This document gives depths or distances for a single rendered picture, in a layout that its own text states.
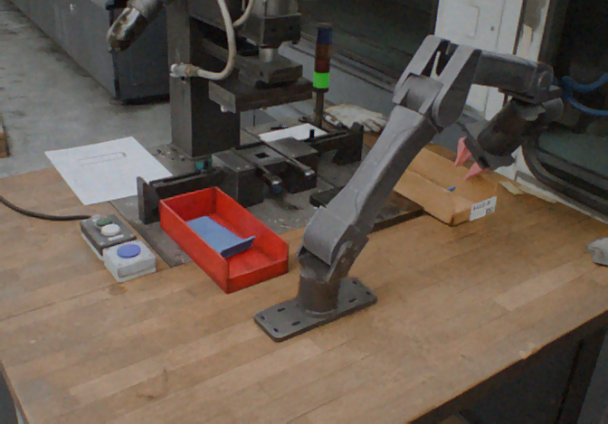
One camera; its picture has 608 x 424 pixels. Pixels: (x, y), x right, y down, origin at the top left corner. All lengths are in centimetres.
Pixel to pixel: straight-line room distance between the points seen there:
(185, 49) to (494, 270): 78
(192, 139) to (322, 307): 65
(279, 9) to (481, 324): 65
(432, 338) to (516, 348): 12
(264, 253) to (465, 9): 88
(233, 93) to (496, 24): 72
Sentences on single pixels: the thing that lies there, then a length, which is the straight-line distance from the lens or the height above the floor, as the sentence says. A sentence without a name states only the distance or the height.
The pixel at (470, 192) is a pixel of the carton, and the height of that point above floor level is 92.
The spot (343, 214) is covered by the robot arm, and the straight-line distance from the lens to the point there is 99.
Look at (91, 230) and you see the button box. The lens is 124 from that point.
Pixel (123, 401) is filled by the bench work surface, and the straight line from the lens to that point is 93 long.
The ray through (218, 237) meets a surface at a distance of 123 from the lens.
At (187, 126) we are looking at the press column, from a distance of 154.
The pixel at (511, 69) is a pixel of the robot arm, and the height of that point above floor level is 125.
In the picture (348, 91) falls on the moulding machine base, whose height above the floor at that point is 88.
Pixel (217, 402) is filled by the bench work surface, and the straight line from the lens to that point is 91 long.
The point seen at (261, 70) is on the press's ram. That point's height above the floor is 118.
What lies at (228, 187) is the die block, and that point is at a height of 94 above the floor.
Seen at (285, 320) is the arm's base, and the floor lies 91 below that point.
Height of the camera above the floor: 154
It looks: 27 degrees down
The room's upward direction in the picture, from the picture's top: 3 degrees clockwise
